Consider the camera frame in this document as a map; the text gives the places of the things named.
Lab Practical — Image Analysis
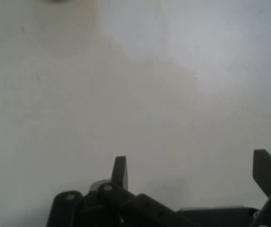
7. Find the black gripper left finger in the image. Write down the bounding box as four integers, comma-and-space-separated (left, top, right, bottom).
45, 156, 198, 227

